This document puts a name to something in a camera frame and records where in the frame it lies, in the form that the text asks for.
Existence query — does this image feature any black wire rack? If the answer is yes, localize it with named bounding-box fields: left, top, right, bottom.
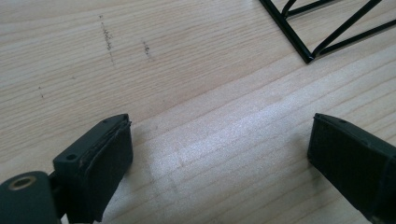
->
left=259, top=0, right=396, bottom=64

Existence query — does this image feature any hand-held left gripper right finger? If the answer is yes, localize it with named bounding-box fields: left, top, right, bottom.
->
left=306, top=112, right=396, bottom=224

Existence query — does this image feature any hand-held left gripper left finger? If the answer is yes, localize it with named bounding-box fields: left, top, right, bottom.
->
left=51, top=113, right=134, bottom=224

